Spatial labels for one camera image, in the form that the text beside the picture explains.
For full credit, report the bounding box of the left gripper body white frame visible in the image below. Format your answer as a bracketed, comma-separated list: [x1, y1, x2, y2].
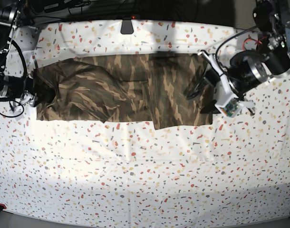
[198, 50, 255, 116]

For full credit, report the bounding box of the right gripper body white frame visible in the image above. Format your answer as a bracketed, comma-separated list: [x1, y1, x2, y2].
[19, 91, 38, 107]

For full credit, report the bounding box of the camouflage T-shirt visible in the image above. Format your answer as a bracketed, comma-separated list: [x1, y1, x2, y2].
[32, 52, 213, 130]

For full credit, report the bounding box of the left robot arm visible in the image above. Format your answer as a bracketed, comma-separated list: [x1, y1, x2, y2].
[186, 0, 290, 118]

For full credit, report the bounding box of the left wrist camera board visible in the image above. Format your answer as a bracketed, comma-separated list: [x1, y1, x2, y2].
[215, 98, 243, 118]

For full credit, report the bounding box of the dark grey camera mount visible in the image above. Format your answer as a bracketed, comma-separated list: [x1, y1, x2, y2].
[120, 20, 134, 35]

